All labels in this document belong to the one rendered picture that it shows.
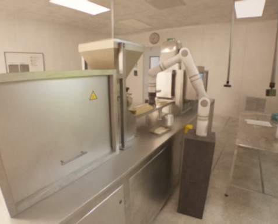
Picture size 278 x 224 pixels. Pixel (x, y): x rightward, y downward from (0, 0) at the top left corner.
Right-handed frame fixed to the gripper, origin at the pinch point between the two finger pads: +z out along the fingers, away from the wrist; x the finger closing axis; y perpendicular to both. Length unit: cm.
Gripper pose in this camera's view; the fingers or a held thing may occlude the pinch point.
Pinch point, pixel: (154, 111)
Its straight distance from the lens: 152.8
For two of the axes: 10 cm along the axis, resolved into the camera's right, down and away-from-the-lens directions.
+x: -4.1, 2.3, -8.8
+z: 0.0, 9.7, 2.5
